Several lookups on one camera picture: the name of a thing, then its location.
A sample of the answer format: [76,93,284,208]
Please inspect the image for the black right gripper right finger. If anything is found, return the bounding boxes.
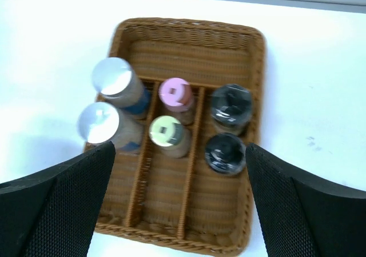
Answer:
[246,143,365,256]

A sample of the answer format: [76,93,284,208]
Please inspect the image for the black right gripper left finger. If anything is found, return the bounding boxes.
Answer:
[1,142,116,256]

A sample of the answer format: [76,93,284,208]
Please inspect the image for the black lid spice jar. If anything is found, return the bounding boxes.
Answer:
[204,132,246,176]

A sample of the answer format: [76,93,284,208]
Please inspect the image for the black lid pepper jar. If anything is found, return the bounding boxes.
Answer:
[210,83,253,136]

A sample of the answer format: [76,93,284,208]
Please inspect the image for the yellow lid spice jar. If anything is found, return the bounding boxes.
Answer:
[149,115,191,158]

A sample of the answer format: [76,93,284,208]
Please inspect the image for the blue label silver cap bottle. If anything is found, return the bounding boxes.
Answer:
[91,57,150,119]

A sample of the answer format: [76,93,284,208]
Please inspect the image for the pink lid spice jar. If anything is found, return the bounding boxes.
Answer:
[158,77,196,125]

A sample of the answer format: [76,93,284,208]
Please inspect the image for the brown wicker divided basket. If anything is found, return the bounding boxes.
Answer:
[95,18,265,256]

